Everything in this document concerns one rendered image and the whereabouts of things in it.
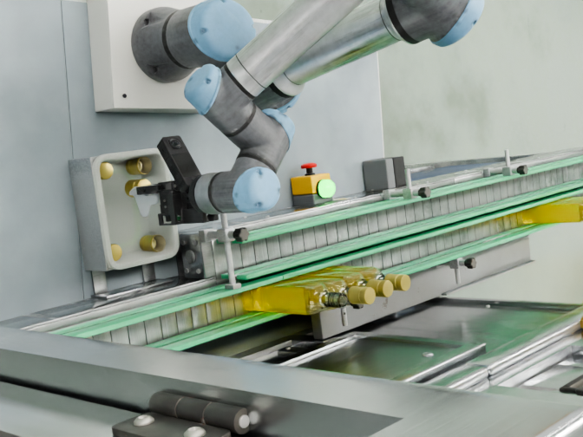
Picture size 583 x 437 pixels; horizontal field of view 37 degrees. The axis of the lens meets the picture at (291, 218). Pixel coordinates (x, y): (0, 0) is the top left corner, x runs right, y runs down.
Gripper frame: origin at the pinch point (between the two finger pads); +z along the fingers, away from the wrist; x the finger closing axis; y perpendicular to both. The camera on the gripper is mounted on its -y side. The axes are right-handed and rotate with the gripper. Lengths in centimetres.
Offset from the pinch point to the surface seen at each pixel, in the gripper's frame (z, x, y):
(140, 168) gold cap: 5.1, 3.7, -3.8
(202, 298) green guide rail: -12.2, 1.5, 22.1
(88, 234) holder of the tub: 5.8, -9.9, 7.6
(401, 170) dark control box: 1, 83, 5
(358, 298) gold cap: -30.4, 25.4, 26.5
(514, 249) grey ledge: -4, 127, 34
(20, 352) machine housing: -96, -78, 5
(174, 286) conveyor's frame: -2.7, 2.5, 20.2
